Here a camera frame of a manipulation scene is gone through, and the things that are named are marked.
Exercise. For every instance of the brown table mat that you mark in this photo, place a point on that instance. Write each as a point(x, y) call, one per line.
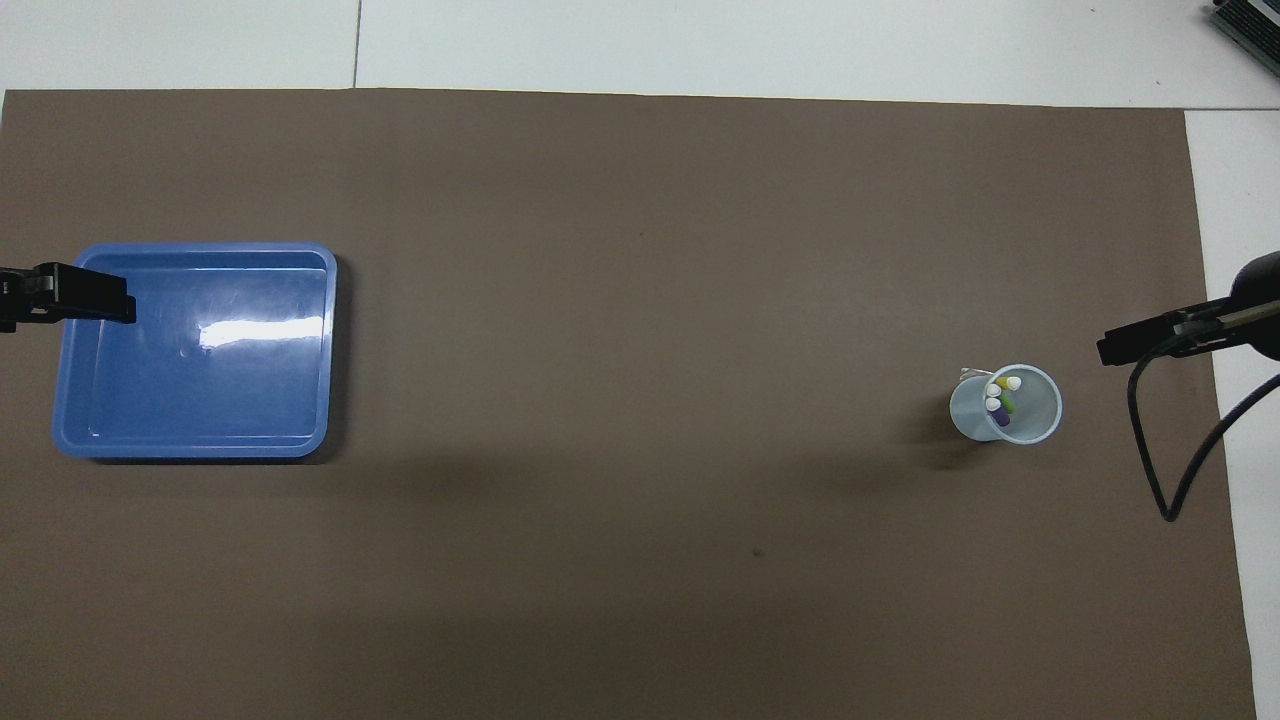
point(640, 250)

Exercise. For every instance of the green highlighter pen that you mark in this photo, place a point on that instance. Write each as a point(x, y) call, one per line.
point(1007, 403)

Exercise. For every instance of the blue plastic tray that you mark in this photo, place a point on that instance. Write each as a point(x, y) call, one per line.
point(200, 390)

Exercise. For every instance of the purple highlighter pen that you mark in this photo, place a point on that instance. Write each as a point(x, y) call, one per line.
point(1000, 416)

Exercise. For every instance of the translucent plastic pen cup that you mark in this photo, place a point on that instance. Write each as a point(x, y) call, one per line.
point(1035, 415)

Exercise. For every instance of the grey striped device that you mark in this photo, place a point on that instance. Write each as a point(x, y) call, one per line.
point(1255, 25)

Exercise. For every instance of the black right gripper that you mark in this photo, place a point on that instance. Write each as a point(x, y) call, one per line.
point(1262, 280)

